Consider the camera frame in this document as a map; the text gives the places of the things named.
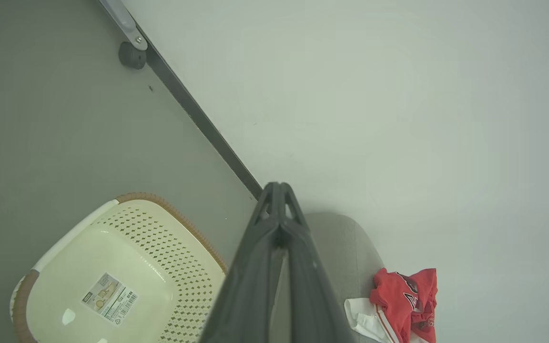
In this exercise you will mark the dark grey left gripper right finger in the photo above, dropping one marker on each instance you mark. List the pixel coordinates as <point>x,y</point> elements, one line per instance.
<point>310,290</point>

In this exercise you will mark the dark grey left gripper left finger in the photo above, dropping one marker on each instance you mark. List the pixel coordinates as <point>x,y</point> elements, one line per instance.
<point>246,286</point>

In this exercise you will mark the white garment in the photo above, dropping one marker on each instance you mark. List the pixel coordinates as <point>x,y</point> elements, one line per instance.
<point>362,317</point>

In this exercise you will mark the red sports jersey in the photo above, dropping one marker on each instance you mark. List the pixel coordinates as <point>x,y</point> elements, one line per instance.
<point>391,300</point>

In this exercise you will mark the plain red garment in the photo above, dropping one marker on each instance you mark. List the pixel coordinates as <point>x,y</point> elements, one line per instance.
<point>426,290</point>

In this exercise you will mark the grey fabric sofa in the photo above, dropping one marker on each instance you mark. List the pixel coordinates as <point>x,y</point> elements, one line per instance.
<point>346,257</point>

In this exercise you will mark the cream perforated laundry basket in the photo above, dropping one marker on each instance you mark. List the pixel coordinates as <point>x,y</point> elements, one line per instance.
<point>127,247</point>

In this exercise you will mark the white product label sticker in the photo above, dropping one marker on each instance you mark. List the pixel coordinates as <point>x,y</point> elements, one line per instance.
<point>110,299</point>

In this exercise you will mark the small black caster wheel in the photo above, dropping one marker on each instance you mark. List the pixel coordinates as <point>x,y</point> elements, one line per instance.
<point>131,56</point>

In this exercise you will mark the grey metal bent post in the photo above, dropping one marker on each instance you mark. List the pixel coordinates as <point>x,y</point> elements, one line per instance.
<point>124,21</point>

